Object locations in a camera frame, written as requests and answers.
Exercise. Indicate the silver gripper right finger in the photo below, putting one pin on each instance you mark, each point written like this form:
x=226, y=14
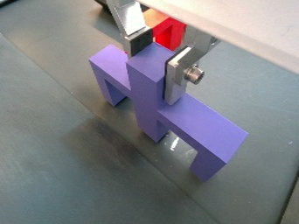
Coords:
x=182, y=66

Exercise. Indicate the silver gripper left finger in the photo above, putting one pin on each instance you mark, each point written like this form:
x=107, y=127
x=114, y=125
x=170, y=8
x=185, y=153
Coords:
x=137, y=34

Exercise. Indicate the purple cross-shaped block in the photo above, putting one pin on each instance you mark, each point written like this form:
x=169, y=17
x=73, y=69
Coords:
x=137, y=78

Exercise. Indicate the red U-shaped block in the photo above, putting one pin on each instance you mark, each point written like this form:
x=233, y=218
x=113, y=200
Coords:
x=169, y=31

